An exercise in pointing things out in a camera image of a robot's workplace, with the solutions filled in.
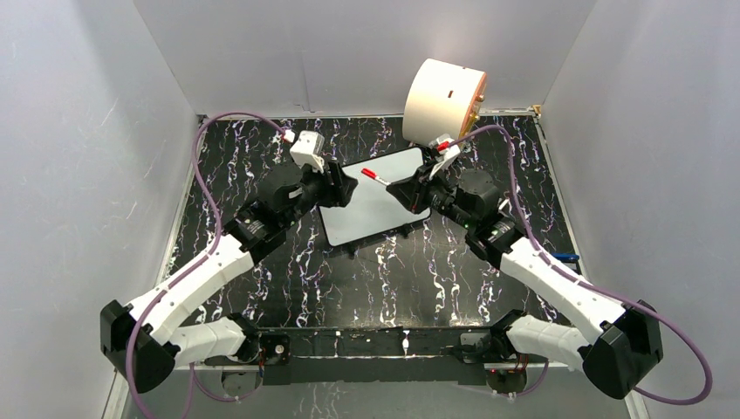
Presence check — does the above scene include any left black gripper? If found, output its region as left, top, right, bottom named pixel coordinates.
left=281, top=160, right=356, bottom=230

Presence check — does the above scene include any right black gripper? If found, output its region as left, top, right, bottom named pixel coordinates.
left=387, top=160, right=475, bottom=231

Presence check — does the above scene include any red capped whiteboard marker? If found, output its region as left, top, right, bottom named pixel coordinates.
left=361, top=168, right=390, bottom=187

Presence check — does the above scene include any white whiteboard black frame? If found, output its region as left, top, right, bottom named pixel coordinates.
left=319, top=148, right=431, bottom=247

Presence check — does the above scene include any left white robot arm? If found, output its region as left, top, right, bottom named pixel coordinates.
left=100, top=161, right=359, bottom=393

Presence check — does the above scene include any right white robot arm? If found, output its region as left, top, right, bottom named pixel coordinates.
left=385, top=165, right=663, bottom=399

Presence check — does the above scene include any white cylindrical drum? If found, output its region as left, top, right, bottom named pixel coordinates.
left=402, top=58, right=487, bottom=146

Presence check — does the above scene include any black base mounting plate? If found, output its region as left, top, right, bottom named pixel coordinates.
left=206, top=326, right=528, bottom=393

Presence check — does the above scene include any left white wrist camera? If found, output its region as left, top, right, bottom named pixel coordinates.
left=290, top=130, right=325, bottom=174

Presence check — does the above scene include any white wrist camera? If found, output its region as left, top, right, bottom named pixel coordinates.
left=290, top=130, right=325, bottom=174
left=428, top=134, right=461, bottom=179

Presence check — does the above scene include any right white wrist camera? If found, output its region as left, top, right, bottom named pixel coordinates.
left=428, top=134, right=461, bottom=179

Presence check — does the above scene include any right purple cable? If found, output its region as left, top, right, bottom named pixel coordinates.
left=439, top=124, right=714, bottom=406

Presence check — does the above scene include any purple cable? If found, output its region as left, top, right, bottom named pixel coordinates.
left=439, top=124, right=714, bottom=406
left=124, top=112, right=296, bottom=419

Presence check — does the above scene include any aluminium frame rail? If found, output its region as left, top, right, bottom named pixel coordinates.
left=115, top=330, right=636, bottom=373

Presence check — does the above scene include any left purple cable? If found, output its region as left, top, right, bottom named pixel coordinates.
left=124, top=112, right=296, bottom=419

